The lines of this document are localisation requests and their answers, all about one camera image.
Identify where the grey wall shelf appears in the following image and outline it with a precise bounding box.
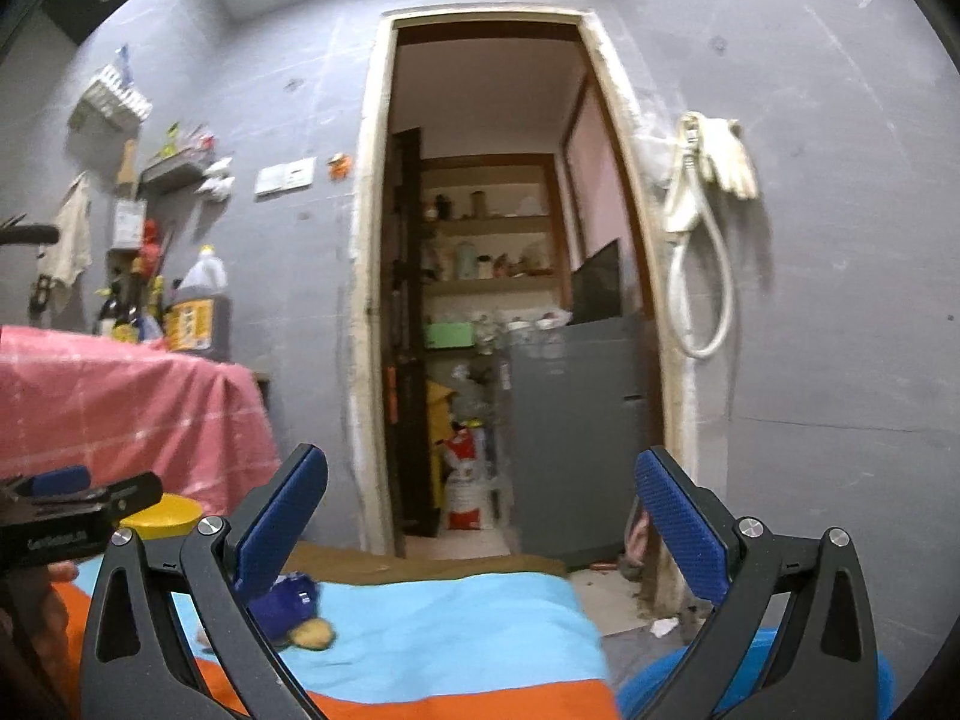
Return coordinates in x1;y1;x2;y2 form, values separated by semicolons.
138;157;215;197

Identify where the white shower hose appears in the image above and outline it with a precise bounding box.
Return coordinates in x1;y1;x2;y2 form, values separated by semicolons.
663;112;737;360

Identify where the green box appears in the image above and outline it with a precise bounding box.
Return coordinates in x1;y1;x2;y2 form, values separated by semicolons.
423;322;476;353

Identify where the white glove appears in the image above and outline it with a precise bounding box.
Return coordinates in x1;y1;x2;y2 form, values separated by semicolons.
696;117;759;201

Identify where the white wall switch plate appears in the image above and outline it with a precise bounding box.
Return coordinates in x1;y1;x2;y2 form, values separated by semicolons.
254;155;318;199

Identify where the white hanging towel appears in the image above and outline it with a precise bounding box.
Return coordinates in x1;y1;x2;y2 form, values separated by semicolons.
43;171;93;291

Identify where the red white sack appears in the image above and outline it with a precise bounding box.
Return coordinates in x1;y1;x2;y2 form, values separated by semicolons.
442;426;490;532

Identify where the white door frame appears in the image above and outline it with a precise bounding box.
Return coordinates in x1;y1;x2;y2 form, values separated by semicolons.
348;8;700;617

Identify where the yellow round bin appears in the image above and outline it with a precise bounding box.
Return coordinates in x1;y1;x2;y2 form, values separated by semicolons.
118;493;205;541

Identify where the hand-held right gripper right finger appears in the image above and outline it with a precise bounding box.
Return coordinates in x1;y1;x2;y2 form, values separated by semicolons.
634;446;878;720

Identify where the blue plastic basin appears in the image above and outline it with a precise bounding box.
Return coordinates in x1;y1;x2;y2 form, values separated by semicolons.
614;625;899;720

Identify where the pink checked cloth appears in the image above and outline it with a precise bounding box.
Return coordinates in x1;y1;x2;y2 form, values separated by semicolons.
0;324;284;520

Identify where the white plastic bag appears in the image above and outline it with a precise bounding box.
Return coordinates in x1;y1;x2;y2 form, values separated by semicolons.
198;157;236;200

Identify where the white wall rack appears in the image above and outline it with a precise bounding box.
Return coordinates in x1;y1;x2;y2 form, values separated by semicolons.
68;62;154;133

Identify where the dark sauce bottle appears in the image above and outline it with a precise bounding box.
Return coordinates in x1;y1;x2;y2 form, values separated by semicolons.
120;270;149;343
97;281;125;339

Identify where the large cooking oil bottle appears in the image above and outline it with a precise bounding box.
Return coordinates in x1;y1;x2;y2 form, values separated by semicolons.
163;243;233;359

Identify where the black handle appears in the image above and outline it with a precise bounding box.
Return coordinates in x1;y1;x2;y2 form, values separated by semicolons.
0;223;60;248

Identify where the wooden shelf unit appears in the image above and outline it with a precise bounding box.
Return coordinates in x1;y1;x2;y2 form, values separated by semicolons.
419;153;565;317

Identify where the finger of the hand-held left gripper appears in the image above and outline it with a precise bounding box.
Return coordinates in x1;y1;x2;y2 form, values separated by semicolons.
4;464;93;503
22;471;165;524

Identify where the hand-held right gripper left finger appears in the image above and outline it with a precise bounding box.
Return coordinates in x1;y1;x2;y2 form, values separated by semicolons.
79;444;331;720

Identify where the white paper card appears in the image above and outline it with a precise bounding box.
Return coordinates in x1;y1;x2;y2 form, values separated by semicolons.
113;199;146;249

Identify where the black screen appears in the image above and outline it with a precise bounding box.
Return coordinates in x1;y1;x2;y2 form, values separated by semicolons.
569;237;623;324

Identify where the brown yellow food scrap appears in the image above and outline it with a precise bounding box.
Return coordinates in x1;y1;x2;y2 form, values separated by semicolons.
287;615;336;651

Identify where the yellow bag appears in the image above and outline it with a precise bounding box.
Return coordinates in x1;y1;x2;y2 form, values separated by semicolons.
425;378;459;512

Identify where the dark wooden door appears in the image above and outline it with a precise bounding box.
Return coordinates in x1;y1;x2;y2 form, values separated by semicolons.
382;127;441;539

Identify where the grey cabinet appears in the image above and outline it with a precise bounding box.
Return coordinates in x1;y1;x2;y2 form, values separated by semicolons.
501;313;651;569

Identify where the blue orange striped blanket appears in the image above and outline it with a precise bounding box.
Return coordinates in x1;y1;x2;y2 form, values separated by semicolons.
49;540;623;720

